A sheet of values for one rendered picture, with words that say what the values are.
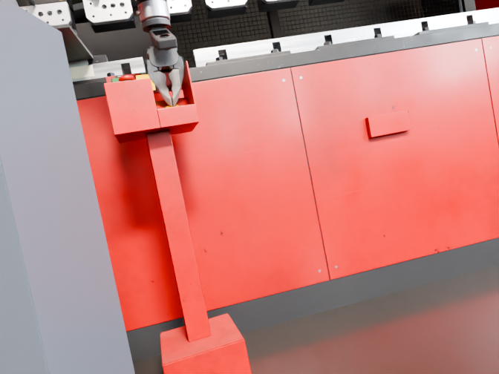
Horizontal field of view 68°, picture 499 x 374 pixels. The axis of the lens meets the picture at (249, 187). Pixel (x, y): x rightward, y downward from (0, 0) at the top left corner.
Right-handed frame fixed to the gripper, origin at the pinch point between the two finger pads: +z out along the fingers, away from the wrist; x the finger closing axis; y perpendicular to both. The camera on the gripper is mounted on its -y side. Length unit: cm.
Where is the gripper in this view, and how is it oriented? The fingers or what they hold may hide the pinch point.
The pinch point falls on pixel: (171, 101)
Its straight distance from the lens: 100.1
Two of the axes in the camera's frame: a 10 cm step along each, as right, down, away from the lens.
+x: -9.5, 2.0, -2.5
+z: 1.7, 9.8, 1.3
